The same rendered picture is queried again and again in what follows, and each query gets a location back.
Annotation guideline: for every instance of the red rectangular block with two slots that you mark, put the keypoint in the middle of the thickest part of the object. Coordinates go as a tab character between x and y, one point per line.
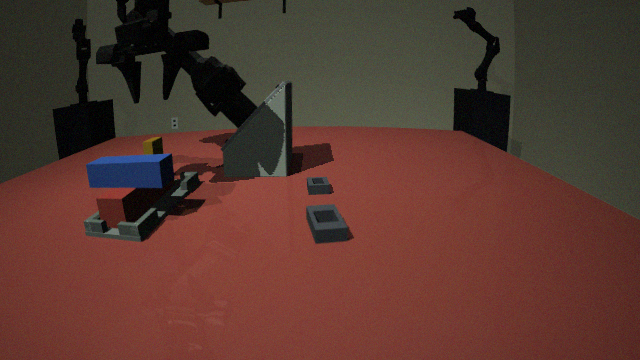
128	204

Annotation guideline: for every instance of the blue rectangular block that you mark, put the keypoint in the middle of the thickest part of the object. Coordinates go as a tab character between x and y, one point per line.
138	171

